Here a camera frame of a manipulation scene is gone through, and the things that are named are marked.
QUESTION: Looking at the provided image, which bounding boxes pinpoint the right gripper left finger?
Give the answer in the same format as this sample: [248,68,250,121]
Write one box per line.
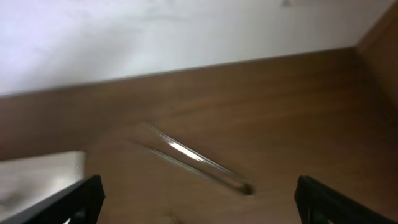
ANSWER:
[1,175,105,224]

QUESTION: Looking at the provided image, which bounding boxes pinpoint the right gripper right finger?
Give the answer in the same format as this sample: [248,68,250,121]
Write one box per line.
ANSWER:
[294,175,397,224]

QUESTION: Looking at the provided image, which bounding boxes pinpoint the long steel tongs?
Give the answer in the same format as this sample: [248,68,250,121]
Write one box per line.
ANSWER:
[132,123,255,196]

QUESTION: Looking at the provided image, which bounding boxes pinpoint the white plastic cutlery tray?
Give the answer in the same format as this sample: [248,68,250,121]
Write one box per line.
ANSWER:
[1,151,85,221]

